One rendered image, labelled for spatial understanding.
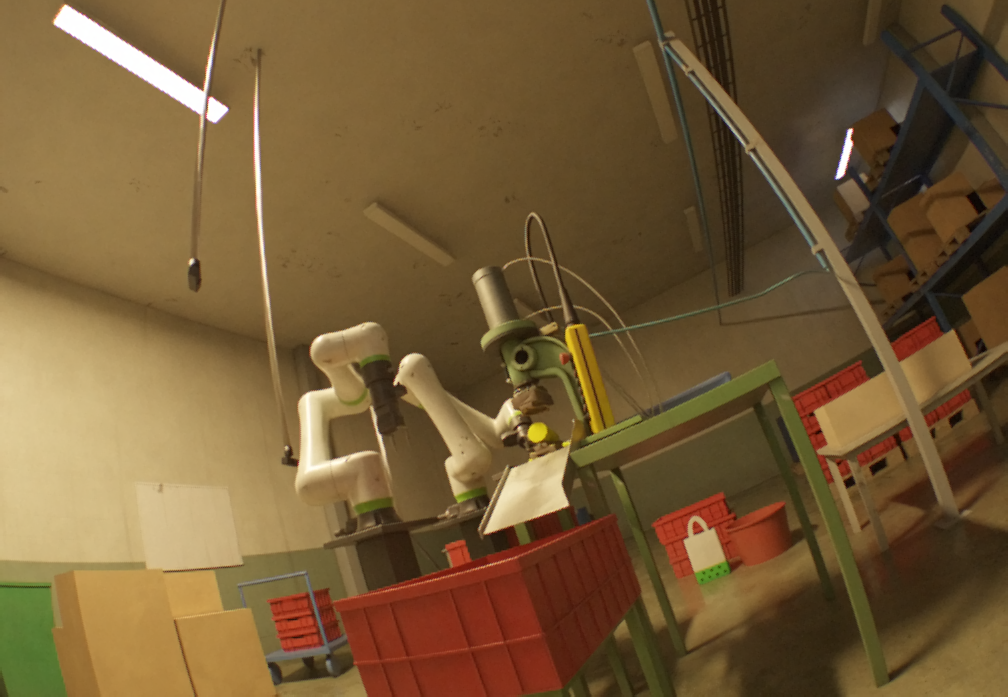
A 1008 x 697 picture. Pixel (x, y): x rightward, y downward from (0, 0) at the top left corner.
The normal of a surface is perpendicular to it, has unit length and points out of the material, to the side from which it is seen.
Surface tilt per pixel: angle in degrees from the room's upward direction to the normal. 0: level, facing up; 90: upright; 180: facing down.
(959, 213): 90
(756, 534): 99
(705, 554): 85
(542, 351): 90
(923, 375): 90
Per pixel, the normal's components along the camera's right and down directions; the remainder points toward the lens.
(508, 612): -0.44, -0.24
